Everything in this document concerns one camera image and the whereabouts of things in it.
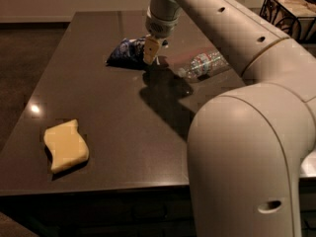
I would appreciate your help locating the clear plastic water bottle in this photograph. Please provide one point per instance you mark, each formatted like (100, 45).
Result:
(206, 63)

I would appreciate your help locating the blue chip bag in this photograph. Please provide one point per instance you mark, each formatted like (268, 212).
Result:
(130, 54)

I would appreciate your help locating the yellow sponge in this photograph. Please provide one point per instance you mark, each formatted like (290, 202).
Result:
(66, 145)

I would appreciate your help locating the black wire napkin holder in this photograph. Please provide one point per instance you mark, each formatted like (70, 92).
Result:
(297, 18)

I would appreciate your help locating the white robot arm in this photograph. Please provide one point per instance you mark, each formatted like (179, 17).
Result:
(246, 146)

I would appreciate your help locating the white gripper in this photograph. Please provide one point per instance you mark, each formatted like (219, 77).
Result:
(160, 28)

